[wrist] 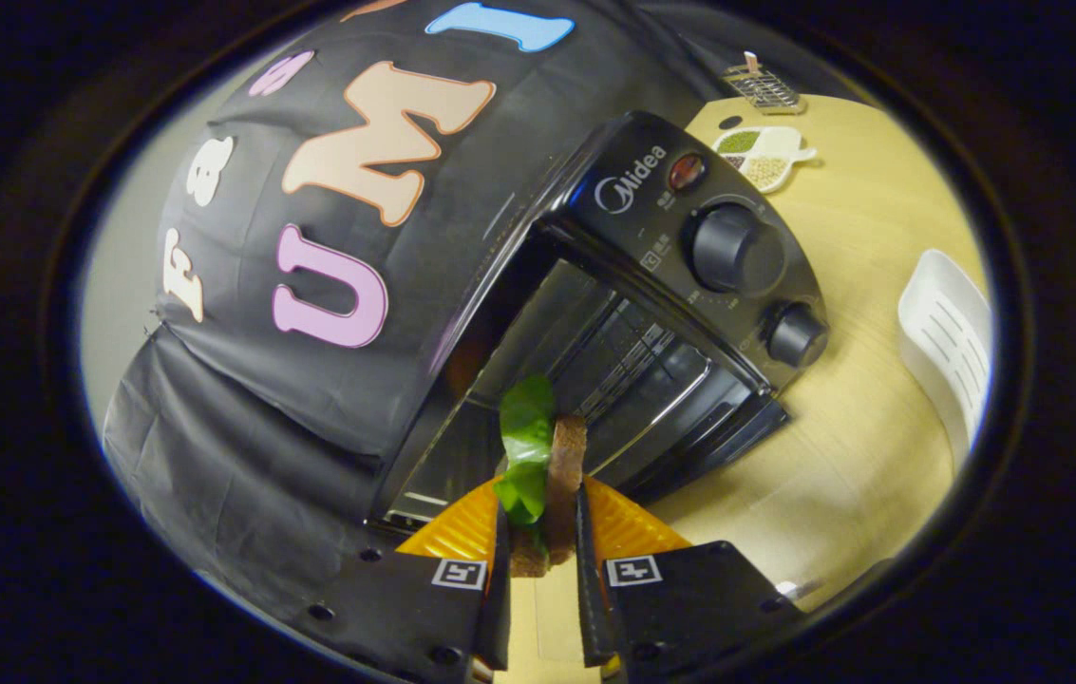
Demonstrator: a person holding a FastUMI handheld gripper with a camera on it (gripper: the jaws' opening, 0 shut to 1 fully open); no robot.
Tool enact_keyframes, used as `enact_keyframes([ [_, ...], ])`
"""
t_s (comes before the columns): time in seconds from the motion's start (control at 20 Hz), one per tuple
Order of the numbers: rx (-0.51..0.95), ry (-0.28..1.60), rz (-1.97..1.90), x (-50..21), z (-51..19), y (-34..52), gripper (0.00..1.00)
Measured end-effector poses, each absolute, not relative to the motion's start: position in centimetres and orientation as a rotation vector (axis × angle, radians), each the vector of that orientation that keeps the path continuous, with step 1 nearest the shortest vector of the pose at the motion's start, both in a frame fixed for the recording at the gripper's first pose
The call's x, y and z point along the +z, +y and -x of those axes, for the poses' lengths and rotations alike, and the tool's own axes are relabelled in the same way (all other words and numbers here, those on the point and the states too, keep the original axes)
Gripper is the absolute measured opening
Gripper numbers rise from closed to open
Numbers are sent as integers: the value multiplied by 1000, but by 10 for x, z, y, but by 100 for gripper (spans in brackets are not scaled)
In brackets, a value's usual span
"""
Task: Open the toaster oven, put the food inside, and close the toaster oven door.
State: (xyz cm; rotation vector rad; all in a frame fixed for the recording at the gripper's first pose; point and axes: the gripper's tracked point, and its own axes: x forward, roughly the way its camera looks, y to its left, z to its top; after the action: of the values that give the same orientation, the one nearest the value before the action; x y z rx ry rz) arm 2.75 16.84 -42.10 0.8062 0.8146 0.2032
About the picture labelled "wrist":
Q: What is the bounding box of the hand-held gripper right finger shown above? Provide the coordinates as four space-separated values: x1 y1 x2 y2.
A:
576 475 809 684

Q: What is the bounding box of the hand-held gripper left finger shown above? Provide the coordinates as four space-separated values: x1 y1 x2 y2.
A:
295 475 512 684

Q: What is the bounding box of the white bread lettuce sandwich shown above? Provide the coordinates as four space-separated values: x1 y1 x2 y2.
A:
492 373 588 579

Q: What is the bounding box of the black toaster oven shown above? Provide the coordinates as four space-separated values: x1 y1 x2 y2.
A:
367 109 831 533

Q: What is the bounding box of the black backdrop cloth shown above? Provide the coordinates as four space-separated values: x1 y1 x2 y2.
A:
101 0 842 623

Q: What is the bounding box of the white rectangular plate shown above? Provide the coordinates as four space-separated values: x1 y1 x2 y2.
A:
897 249 994 466

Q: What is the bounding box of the white divided dish of beans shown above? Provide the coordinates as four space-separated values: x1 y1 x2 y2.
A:
712 125 819 195

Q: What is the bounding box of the metal wire utensil holder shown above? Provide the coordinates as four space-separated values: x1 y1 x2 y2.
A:
723 52 806 115

